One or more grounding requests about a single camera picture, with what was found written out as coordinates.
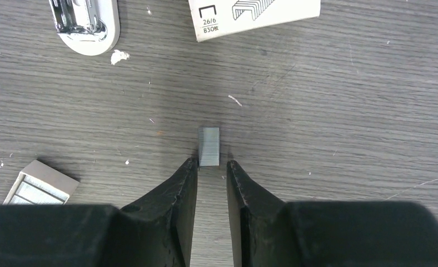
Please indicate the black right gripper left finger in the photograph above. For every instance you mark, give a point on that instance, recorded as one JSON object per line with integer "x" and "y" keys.
{"x": 154, "y": 230}

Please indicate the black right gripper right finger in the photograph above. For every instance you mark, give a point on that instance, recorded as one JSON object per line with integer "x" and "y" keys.
{"x": 267, "y": 231}

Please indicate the silver staple strip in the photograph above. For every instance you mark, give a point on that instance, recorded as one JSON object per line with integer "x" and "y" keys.
{"x": 209, "y": 146}

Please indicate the white staple box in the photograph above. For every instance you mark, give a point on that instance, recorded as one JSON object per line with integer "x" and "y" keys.
{"x": 216, "y": 18}

